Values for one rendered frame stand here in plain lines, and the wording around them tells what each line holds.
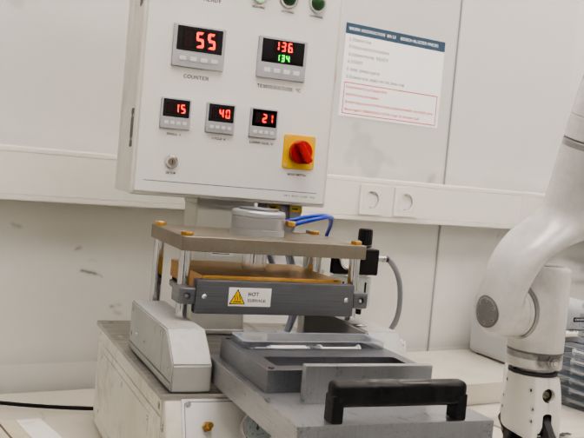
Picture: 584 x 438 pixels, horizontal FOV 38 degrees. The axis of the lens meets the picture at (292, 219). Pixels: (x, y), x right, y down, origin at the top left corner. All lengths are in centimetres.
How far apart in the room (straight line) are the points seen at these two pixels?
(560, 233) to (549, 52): 120
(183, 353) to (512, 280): 49
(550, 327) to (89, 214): 89
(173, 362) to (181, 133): 43
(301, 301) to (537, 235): 35
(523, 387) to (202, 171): 59
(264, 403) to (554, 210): 58
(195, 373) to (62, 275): 70
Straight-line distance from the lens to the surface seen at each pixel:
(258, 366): 94
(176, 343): 106
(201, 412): 106
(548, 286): 133
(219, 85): 136
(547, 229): 128
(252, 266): 124
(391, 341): 118
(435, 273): 219
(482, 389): 190
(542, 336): 134
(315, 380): 89
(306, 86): 142
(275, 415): 87
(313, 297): 119
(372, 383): 84
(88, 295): 173
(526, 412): 136
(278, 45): 140
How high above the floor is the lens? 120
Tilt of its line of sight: 3 degrees down
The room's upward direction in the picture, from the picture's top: 5 degrees clockwise
